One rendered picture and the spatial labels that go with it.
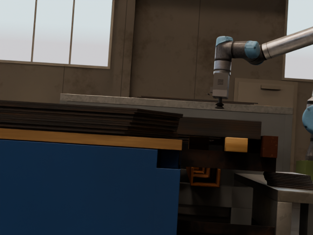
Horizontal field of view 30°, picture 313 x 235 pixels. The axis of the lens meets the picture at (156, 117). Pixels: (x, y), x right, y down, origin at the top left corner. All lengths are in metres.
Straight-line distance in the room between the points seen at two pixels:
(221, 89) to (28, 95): 8.51
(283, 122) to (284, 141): 0.11
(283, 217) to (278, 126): 1.71
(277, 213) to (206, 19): 9.38
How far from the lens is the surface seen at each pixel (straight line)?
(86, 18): 10.92
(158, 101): 3.26
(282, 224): 1.62
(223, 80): 2.56
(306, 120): 2.41
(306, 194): 1.63
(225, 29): 10.88
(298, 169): 2.61
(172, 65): 10.70
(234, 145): 1.62
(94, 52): 10.78
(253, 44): 2.56
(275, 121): 3.29
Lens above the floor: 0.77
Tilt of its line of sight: 3 degrees up
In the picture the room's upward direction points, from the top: 4 degrees clockwise
